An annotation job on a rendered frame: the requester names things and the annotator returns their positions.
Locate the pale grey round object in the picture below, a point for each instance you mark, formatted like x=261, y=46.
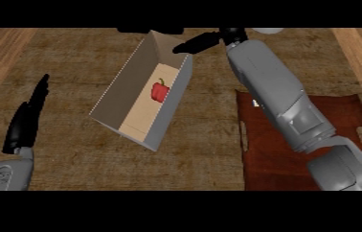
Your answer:
x=268, y=30

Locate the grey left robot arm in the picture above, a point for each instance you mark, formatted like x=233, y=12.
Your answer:
x=17, y=172

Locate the cardboard box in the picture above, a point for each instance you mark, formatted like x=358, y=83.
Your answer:
x=147, y=88

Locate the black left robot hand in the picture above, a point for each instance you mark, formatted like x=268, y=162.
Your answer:
x=26, y=120

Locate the brown woven placemat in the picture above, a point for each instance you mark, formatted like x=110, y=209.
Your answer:
x=141, y=120

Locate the dark red tray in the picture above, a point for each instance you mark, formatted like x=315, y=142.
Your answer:
x=283, y=146

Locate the red bell pepper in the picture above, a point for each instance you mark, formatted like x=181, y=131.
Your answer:
x=160, y=91

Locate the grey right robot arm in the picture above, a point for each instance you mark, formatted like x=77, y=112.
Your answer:
x=287, y=114

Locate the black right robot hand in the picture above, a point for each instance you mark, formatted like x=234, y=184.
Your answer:
x=207, y=40

